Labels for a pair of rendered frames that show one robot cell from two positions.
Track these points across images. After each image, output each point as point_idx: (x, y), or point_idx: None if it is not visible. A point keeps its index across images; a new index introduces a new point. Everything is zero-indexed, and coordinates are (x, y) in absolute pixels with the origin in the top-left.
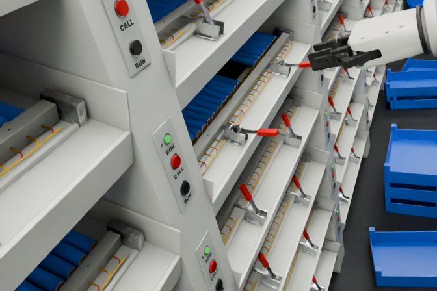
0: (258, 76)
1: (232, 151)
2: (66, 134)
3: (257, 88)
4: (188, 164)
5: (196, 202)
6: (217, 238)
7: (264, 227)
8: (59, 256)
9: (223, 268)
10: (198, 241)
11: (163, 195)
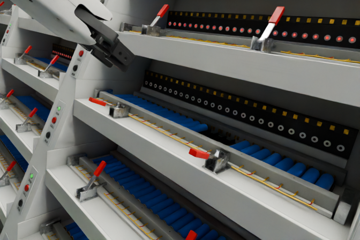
0: (192, 136)
1: (107, 112)
2: None
3: (181, 140)
4: (83, 64)
5: (73, 83)
6: (64, 117)
7: (73, 197)
8: None
9: (54, 136)
10: (62, 99)
11: (73, 59)
